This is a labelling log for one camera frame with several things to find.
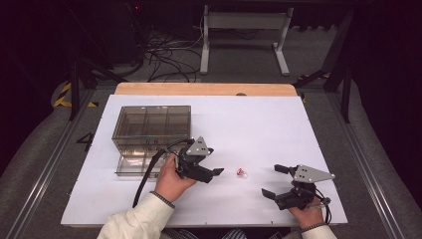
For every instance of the black metal stand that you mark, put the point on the black metal stand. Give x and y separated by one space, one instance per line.
345 83
74 89

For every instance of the person's checked trouser legs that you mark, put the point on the person's checked trouser legs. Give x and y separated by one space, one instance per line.
235 234

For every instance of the yellow and black hazard tape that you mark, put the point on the yellow and black hazard tape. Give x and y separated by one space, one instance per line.
61 98

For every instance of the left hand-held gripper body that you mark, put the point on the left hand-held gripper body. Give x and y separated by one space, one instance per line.
195 149

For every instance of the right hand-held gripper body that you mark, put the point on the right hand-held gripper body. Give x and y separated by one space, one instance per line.
310 175

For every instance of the aluminium floor rail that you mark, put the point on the aluminium floor rail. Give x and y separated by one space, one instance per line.
365 166
49 166

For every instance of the white board sheet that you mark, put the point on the white board sheet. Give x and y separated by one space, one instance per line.
252 132

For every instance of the smoky clear plastic drawer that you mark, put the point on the smoky clear plastic drawer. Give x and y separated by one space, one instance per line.
132 164
132 142

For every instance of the grey metal stand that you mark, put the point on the grey metal stand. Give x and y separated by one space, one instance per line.
244 20

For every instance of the person's left hand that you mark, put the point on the person's left hand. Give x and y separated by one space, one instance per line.
169 182

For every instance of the smoky clear drawer box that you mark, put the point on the smoky clear drawer box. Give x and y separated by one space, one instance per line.
151 121

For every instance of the person's right hand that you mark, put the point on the person's right hand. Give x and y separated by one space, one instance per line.
308 217

